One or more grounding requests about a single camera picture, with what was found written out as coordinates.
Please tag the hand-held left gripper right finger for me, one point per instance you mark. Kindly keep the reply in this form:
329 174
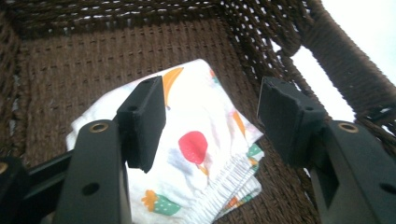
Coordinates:
289 124

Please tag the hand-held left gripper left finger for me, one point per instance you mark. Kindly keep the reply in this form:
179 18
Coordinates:
143 124

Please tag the white fruit print garment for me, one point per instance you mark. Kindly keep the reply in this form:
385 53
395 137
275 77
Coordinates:
199 102

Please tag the brown wicker basket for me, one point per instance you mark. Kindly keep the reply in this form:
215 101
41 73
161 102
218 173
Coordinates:
77 62

